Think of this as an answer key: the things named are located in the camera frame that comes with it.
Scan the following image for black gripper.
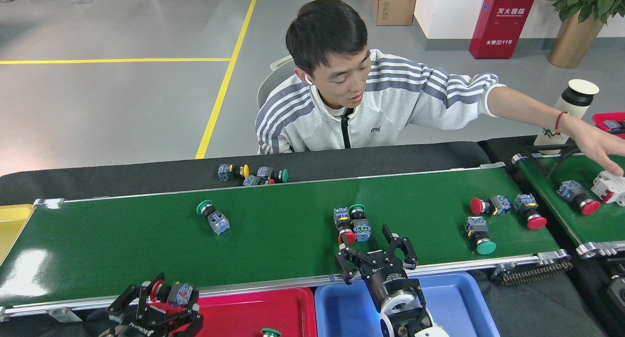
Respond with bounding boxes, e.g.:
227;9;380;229
336;224;419;303
106;273;205;337

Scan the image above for yellow mushroom push button switch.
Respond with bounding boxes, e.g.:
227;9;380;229
218;164;250;182

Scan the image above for white circuit breaker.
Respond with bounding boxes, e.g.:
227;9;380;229
590;169;625;207

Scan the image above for red plastic tray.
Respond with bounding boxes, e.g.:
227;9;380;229
146;287;318;337

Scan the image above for long green conveyor belt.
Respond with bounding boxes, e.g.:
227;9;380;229
0;161;573;323

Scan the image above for blue plastic tray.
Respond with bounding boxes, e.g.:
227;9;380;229
314;272;502;337

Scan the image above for yellow plastic tray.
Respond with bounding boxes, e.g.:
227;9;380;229
0;204;35;265

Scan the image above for green feeder conveyor belt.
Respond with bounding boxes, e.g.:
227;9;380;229
511;151;625;258

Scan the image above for black conveyor motor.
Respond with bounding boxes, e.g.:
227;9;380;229
605;274;625;320

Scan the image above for person's left hand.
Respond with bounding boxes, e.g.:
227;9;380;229
562;117;625;177

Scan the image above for person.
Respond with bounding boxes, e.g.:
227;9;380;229
255;0;625;177

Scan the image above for grey office chair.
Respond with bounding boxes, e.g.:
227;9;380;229
257;55;296;110

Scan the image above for cardboard box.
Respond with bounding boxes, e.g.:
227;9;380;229
370;0;419;26

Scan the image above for white bottle with black lid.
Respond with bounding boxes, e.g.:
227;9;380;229
533;79;600;154

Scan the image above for small red parts bin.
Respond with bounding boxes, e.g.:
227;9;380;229
592;112;625;140

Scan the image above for red fire extinguisher cabinet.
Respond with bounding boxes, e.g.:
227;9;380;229
469;0;538;60

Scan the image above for green plant in gold pot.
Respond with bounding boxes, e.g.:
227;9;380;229
545;0;625;69

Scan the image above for conveyor drive chain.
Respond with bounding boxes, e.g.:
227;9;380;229
491;259;574;286

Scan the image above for black guide frame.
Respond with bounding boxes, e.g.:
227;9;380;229
518;141;582;180

